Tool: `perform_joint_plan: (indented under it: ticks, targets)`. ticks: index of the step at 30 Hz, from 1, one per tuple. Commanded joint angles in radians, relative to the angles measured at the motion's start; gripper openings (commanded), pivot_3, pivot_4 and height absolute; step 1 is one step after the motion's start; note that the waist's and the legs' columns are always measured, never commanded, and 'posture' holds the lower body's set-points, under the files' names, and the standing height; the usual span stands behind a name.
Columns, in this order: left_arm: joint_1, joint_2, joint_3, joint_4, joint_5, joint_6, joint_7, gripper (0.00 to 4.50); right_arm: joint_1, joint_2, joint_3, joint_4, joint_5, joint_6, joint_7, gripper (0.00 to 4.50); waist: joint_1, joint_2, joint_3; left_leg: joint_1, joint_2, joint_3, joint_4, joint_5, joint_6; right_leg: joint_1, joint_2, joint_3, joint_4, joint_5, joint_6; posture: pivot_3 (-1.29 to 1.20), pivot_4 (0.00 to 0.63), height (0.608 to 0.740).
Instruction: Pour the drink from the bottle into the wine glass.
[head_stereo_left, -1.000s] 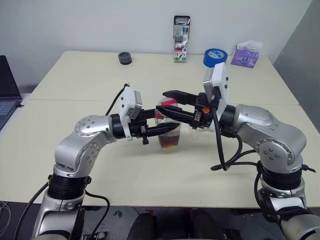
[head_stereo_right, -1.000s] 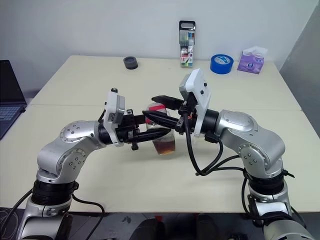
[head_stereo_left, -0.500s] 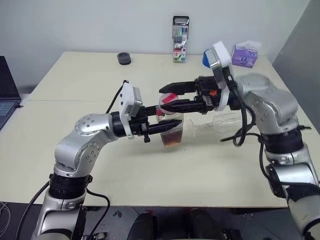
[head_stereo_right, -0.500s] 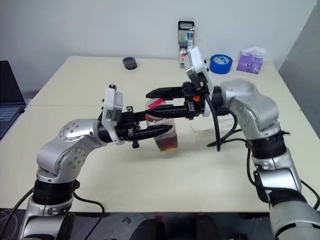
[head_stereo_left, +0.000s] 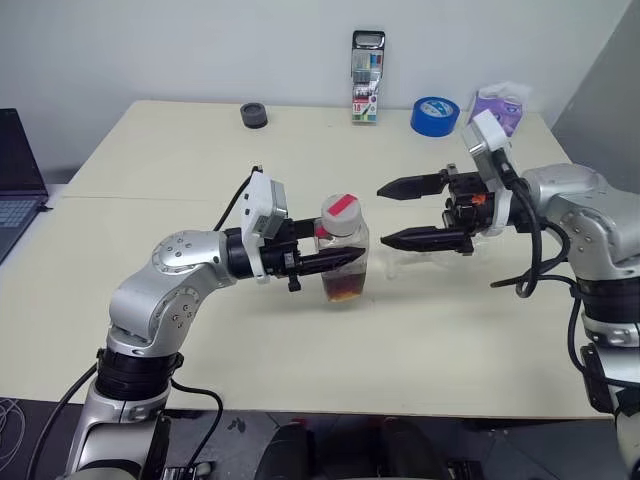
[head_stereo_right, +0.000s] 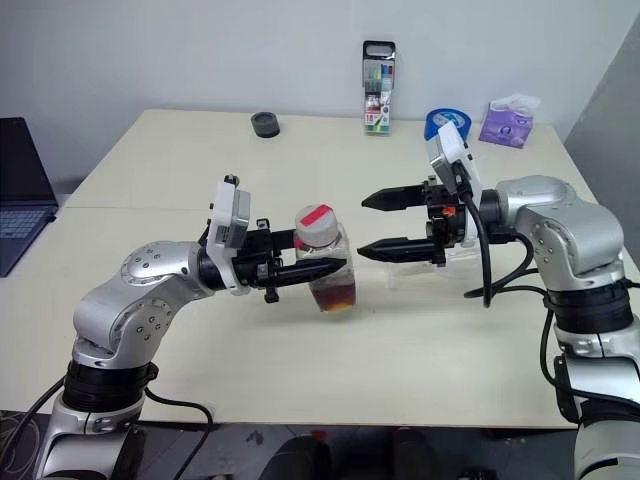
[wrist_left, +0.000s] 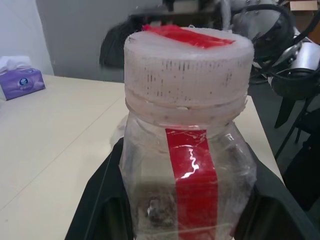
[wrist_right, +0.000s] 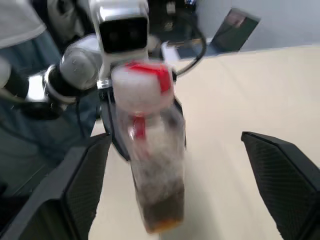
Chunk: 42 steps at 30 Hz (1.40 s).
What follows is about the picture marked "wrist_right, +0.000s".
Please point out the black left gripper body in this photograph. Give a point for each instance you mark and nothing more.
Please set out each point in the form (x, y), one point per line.
(106, 96)

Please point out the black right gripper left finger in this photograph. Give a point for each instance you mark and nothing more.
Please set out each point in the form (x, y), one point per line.
(62, 190)

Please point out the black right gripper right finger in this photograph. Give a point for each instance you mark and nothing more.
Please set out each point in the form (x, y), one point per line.
(287, 185)

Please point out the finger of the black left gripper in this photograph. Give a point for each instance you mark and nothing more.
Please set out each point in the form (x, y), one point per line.
(117, 135)
(182, 117)

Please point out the clear bottle with red-white cap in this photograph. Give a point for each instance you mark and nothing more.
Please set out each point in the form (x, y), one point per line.
(160, 160)

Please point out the white paper sheet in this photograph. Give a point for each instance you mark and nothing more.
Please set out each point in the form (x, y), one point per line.
(171, 51)

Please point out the person in white shirt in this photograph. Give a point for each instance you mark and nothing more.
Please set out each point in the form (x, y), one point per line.
(22, 80)

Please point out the black electronic device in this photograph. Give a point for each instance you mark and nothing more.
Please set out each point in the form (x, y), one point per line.
(172, 20)

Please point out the dark box with picture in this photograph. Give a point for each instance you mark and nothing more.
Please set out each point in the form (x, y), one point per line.
(232, 32)

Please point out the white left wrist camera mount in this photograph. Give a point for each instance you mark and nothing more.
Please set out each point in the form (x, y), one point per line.
(120, 30)

